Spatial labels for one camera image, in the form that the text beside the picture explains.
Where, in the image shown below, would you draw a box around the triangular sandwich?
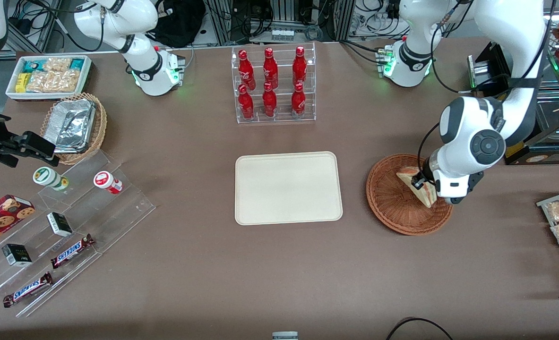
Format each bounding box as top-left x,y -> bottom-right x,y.
396,165 -> 439,209

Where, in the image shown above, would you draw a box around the round brown wicker basket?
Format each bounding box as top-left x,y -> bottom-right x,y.
366,153 -> 454,236

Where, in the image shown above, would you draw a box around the light wicker basket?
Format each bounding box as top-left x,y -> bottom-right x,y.
40,93 -> 108,166

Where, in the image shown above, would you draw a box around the cream rectangular tray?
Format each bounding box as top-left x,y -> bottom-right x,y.
234,151 -> 344,226

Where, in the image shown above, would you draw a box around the green lid white jar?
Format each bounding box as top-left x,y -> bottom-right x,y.
33,167 -> 69,192

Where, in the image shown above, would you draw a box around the stacked aluminium foil trays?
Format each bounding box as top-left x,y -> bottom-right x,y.
43,99 -> 96,154

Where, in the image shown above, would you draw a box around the white rectangular snack bin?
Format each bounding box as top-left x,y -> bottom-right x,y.
5,55 -> 93,102

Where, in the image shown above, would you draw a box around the red tartan cookie box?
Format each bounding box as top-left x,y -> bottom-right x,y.
0,194 -> 36,252

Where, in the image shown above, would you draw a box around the large clear cracker bag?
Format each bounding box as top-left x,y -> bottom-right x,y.
26,70 -> 80,94

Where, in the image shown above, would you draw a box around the red lid white jar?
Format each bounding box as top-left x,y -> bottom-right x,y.
94,171 -> 123,195

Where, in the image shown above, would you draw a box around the small black box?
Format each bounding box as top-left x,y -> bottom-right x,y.
47,212 -> 73,238
1,244 -> 33,267

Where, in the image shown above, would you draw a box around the small clear cracker bag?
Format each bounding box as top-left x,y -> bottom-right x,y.
43,57 -> 72,73

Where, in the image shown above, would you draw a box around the clear acrylic stepped shelf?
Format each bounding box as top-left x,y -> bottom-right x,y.
0,150 -> 156,318

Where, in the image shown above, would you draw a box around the brown snickers bar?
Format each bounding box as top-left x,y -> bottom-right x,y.
3,272 -> 53,308
50,234 -> 95,270

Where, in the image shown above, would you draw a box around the red cola bottle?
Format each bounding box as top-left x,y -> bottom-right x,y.
291,82 -> 306,117
262,82 -> 278,118
292,46 -> 307,88
263,47 -> 279,90
238,84 -> 255,120
238,49 -> 256,91

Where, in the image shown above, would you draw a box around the clear acrylic bottle rack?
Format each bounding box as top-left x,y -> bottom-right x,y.
231,42 -> 317,124

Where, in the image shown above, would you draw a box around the black bag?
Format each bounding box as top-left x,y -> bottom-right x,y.
148,0 -> 207,48

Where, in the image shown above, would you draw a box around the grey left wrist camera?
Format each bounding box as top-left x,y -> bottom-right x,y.
448,170 -> 486,205

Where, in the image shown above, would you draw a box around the black looping cable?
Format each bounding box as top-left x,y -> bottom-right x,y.
386,317 -> 455,340

